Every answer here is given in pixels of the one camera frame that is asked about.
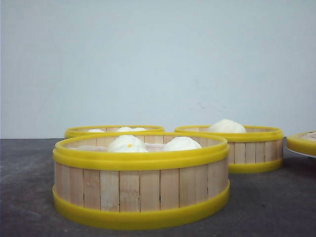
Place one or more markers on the white bun back right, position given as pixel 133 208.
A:
pixel 139 129

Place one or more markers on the white bun front right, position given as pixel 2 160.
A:
pixel 181 144

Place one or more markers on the white bun back left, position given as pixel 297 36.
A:
pixel 95 130

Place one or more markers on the large white bun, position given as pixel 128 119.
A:
pixel 227 126

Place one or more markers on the white plate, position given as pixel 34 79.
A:
pixel 301 154

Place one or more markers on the white bun back middle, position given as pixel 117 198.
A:
pixel 125 129

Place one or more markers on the front bamboo steamer basket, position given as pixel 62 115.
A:
pixel 140 191

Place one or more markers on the yellow-rimmed steamer lid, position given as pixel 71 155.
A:
pixel 303 143

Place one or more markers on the white bun with yellow dot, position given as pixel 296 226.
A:
pixel 127 144

